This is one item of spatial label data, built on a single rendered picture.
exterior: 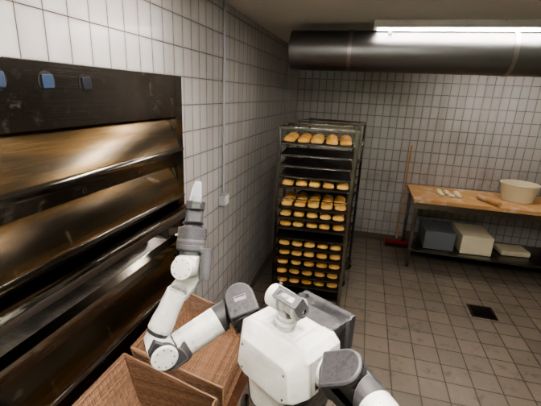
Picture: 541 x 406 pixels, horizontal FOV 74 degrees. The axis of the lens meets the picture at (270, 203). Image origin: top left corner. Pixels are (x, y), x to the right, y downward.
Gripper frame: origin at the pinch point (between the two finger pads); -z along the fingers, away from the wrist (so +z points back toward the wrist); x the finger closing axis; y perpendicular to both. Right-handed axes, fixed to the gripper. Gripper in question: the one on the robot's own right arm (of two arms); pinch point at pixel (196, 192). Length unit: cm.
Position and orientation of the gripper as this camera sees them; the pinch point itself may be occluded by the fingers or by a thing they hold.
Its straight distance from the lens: 115.6
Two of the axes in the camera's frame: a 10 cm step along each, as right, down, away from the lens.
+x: 2.6, -1.0, -9.6
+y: -9.6, -1.0, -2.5
